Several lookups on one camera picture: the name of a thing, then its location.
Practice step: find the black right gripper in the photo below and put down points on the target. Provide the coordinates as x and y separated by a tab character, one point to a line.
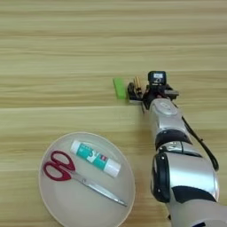
153	93

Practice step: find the green rectangular block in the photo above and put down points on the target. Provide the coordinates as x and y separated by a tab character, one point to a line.
119	88

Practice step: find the beige round plate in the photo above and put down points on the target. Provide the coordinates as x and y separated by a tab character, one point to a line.
74	204

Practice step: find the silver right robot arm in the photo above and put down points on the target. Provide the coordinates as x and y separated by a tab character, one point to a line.
183	177

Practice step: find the white teal glue stick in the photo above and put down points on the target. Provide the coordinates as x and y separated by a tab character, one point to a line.
91	156

